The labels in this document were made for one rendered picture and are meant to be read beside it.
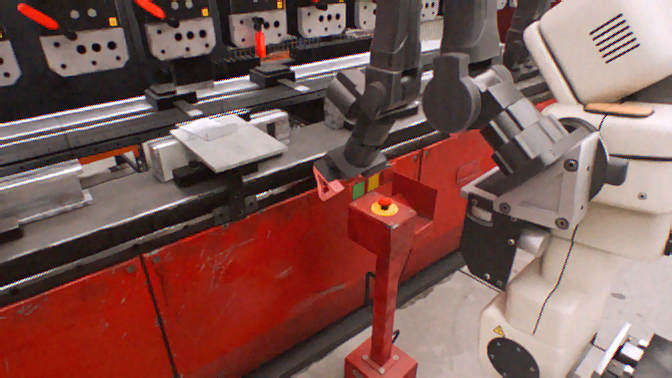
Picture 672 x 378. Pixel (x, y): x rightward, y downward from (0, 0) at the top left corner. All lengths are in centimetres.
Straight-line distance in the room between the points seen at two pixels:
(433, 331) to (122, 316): 123
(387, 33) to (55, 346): 98
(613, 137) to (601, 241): 19
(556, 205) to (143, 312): 99
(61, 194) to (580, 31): 104
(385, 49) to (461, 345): 146
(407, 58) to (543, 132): 22
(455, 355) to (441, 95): 143
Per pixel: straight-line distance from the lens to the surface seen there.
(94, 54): 106
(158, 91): 137
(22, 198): 115
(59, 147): 139
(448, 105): 57
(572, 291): 84
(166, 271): 118
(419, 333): 193
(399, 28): 64
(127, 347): 129
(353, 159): 76
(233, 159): 97
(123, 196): 117
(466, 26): 58
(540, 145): 55
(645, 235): 74
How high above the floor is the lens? 142
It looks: 31 degrees down
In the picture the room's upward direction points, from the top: straight up
